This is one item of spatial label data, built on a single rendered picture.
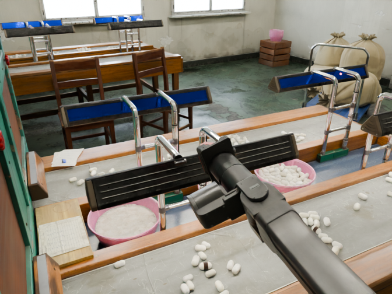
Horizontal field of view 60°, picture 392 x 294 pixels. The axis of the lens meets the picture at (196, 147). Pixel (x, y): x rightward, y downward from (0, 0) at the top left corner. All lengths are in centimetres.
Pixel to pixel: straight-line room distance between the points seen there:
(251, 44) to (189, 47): 148
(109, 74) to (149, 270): 273
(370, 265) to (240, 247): 39
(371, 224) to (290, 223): 91
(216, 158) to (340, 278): 32
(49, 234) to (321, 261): 96
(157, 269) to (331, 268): 72
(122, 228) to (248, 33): 642
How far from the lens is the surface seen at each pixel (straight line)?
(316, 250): 48
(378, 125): 133
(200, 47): 675
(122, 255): 114
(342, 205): 146
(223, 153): 67
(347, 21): 657
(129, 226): 128
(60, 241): 121
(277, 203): 53
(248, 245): 119
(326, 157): 190
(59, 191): 154
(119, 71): 362
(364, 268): 118
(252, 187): 56
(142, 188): 86
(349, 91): 411
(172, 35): 643
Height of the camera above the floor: 154
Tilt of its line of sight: 27 degrees down
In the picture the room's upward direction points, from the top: straight up
